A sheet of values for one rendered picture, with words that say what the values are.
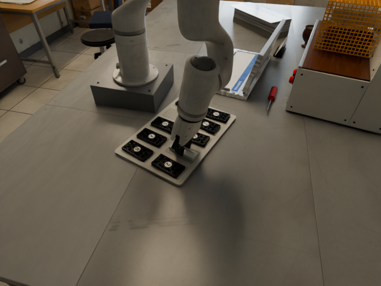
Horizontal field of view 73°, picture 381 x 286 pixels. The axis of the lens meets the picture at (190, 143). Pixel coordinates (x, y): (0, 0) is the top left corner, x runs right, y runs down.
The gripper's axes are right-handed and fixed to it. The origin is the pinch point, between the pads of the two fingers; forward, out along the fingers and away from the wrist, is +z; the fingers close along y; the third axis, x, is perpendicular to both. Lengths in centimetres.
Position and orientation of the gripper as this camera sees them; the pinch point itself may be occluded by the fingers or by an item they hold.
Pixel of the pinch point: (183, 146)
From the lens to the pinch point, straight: 84.8
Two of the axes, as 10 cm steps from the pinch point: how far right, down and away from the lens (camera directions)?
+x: 8.0, 5.3, -2.6
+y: -5.7, 5.6, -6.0
